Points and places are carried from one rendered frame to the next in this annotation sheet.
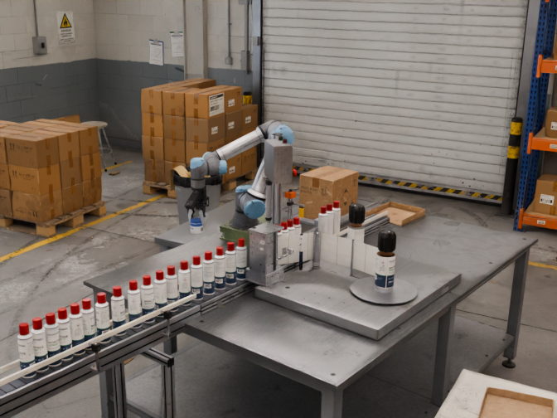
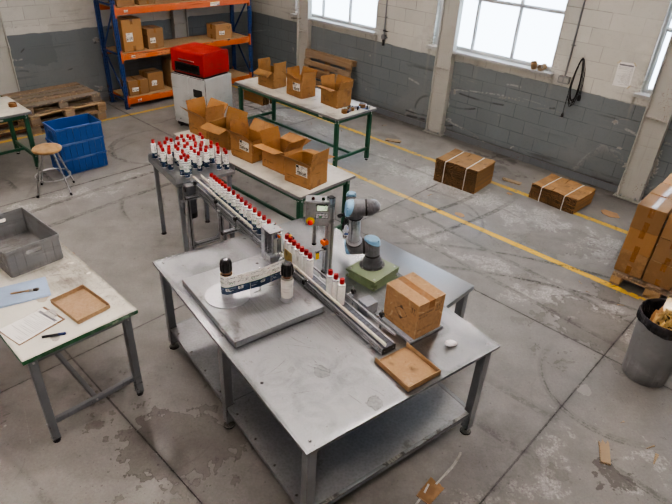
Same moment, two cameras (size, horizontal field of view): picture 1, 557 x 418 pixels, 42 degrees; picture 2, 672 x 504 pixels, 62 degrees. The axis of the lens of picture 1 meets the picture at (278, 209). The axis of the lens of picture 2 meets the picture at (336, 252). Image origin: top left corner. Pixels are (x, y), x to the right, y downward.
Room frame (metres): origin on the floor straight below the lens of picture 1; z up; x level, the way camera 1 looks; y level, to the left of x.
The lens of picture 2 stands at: (4.50, -3.31, 3.20)
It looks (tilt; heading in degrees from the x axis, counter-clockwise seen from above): 32 degrees down; 104
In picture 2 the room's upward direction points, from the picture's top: 3 degrees clockwise
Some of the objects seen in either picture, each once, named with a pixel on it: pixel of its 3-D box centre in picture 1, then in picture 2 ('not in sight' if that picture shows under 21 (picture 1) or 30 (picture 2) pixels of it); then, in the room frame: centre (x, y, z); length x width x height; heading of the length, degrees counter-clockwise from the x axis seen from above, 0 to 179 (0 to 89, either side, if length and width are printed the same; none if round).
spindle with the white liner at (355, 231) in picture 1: (355, 232); (287, 281); (3.46, -0.40, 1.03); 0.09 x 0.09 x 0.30
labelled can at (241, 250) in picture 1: (241, 259); not in sight; (3.19, 0.17, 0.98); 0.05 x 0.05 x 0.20
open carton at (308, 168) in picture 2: not in sight; (307, 163); (2.92, 1.68, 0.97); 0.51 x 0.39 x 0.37; 67
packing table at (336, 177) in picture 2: not in sight; (259, 185); (2.20, 2.16, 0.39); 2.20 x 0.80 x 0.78; 152
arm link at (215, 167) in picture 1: (215, 167); not in sight; (3.72, 0.34, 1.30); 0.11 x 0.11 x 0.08; 19
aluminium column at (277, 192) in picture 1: (276, 196); (329, 239); (3.62, 0.01, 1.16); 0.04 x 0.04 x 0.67; 52
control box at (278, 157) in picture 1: (278, 160); (317, 210); (3.54, 0.00, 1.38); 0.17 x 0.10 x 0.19; 17
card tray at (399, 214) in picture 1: (395, 213); (407, 365); (4.35, -0.75, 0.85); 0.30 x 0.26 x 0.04; 142
